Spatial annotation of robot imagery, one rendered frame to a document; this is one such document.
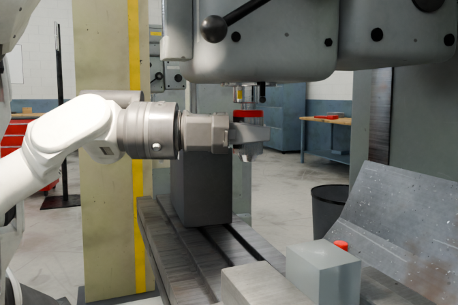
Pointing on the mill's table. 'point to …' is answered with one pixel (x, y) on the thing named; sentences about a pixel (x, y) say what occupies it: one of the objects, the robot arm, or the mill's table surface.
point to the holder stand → (202, 188)
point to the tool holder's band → (248, 113)
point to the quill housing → (262, 26)
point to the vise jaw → (259, 286)
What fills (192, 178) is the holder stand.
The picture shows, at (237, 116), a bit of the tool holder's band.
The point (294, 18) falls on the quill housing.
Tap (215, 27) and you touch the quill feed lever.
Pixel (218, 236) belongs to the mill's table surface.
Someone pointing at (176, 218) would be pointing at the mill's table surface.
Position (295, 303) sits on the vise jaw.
